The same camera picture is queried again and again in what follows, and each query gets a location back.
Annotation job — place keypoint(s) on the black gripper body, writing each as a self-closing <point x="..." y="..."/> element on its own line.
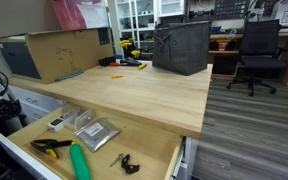
<point x="7" y="109"/>

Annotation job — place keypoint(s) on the wide white wooden drawer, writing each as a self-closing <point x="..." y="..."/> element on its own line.
<point x="30" y="95"/>

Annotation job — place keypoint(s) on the narrow white wooden drawer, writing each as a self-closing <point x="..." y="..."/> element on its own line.
<point x="144" y="146"/>

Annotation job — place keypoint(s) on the white lower drawer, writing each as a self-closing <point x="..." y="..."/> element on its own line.
<point x="34" y="116"/>

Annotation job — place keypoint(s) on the small white device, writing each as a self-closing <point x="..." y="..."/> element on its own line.
<point x="55" y="124"/>

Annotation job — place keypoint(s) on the black yellow spring clamp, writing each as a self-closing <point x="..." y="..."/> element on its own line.
<point x="49" y="146"/>

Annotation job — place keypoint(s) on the blue strip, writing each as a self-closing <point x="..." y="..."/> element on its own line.
<point x="69" y="75"/>

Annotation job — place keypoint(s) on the clear plastic box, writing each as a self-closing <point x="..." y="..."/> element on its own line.
<point x="79" y="117"/>

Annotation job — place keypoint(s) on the green tube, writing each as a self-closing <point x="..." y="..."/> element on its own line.
<point x="80" y="163"/>

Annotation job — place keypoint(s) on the silver foil pouch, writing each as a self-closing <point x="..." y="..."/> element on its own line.
<point x="97" y="133"/>

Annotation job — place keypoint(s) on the small orange piece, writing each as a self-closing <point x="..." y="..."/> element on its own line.
<point x="117" y="76"/>

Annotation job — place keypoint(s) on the pink poster board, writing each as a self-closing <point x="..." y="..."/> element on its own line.
<point x="70" y="13"/>

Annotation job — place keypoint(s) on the black hand tool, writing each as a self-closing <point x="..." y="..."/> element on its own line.
<point x="127" y="61"/>

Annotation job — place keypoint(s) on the small black screw clamp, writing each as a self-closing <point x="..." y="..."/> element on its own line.
<point x="129" y="165"/>

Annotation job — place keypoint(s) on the yellow plastic piece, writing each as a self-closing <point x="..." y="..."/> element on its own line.
<point x="142" y="66"/>

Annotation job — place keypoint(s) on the white shelf cabinet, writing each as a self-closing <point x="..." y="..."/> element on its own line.
<point x="134" y="20"/>

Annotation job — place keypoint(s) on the grey fabric bag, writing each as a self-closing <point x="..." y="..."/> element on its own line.
<point x="184" y="46"/>

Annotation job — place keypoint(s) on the black pegboard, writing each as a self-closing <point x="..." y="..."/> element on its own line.
<point x="230" y="8"/>

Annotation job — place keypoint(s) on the black office chair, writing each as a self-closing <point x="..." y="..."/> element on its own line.
<point x="260" y="46"/>

